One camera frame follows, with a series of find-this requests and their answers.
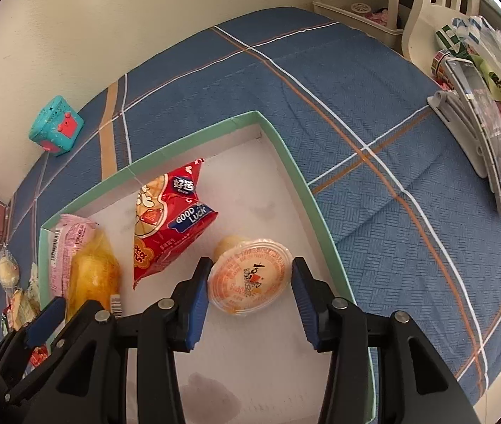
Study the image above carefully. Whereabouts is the clear plastic bag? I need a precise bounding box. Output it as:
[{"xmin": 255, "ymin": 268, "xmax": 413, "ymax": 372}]
[{"xmin": 451, "ymin": 15, "xmax": 501, "ymax": 111}]

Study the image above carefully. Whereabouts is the pink snack packet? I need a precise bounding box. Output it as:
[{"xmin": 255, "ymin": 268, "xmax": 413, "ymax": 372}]
[{"xmin": 48, "ymin": 213, "xmax": 101, "ymax": 301}]

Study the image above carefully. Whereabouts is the clear yellow cake packet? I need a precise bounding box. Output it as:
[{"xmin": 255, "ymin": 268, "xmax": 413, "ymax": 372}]
[{"xmin": 66, "ymin": 227, "xmax": 123, "ymax": 323}]

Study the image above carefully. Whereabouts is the smartphone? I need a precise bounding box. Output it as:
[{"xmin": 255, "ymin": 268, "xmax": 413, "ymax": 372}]
[{"xmin": 445, "ymin": 57, "xmax": 501, "ymax": 217}]

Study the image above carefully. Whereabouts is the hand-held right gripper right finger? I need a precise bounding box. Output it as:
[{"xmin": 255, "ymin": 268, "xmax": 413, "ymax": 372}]
[{"xmin": 292, "ymin": 257, "xmax": 483, "ymax": 424}]

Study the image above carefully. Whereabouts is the orange-lid jelly cup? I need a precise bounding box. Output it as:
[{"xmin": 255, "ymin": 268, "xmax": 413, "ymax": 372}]
[{"xmin": 206, "ymin": 235, "xmax": 295, "ymax": 316}]

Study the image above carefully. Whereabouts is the cream storage tray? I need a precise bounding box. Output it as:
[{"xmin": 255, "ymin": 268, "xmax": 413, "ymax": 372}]
[{"xmin": 312, "ymin": 1, "xmax": 410, "ymax": 47}]

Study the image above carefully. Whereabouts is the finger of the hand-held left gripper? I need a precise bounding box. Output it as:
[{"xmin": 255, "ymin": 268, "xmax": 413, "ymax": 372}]
[
  {"xmin": 0, "ymin": 297, "xmax": 66, "ymax": 372},
  {"xmin": 0, "ymin": 344, "xmax": 63, "ymax": 402}
]

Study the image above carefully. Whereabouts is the round pale mochi packet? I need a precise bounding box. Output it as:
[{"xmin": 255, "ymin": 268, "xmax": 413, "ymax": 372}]
[{"xmin": 0, "ymin": 249, "xmax": 22, "ymax": 292}]

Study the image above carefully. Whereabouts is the green-rimmed cardboard box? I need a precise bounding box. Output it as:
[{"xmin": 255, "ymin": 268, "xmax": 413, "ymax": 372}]
[{"xmin": 38, "ymin": 110, "xmax": 377, "ymax": 424}]

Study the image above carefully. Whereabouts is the patterned tape roll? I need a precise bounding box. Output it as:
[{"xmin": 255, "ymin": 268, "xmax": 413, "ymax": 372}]
[{"xmin": 431, "ymin": 48, "xmax": 454, "ymax": 84}]

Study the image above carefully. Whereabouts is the white phone stand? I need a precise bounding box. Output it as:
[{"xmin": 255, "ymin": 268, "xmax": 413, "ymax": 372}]
[{"xmin": 427, "ymin": 89, "xmax": 498, "ymax": 179}]

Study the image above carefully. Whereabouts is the red peanut snack packet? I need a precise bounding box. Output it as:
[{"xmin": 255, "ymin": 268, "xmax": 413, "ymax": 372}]
[{"xmin": 132, "ymin": 158, "xmax": 219, "ymax": 291}]

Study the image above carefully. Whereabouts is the green checked tape roll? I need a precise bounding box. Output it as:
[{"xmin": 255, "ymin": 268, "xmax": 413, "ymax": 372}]
[{"xmin": 436, "ymin": 22, "xmax": 467, "ymax": 54}]

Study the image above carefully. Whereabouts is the teal toy cube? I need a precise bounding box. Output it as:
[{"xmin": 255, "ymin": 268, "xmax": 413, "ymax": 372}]
[{"xmin": 29, "ymin": 95, "xmax": 85, "ymax": 157}]

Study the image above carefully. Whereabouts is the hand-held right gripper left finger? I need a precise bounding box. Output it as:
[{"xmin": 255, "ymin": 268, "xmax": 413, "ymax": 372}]
[{"xmin": 12, "ymin": 257, "xmax": 214, "ymax": 424}]

